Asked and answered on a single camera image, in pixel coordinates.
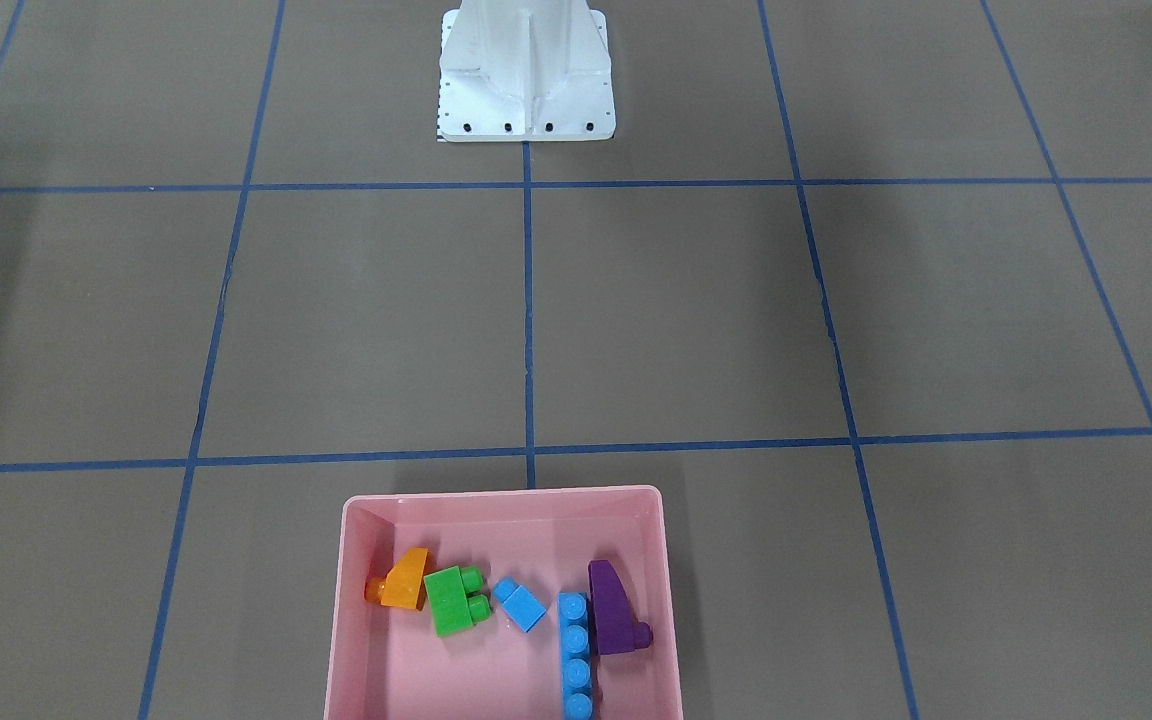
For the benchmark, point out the small blue toy block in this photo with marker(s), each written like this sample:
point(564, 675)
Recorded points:
point(519, 604)

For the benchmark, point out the green toy block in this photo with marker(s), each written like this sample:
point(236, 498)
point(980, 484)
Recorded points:
point(456, 599)

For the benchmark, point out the purple sloped toy block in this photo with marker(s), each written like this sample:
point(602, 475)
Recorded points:
point(616, 628)

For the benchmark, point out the orange sloped toy block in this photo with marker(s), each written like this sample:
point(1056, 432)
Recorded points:
point(403, 586)

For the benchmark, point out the long blue toy block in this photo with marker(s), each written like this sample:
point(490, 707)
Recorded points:
point(575, 647)

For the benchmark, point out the pink plastic box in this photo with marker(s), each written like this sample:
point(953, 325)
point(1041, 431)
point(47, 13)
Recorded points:
point(389, 663)

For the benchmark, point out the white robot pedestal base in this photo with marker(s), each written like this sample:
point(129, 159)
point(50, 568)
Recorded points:
point(525, 71)

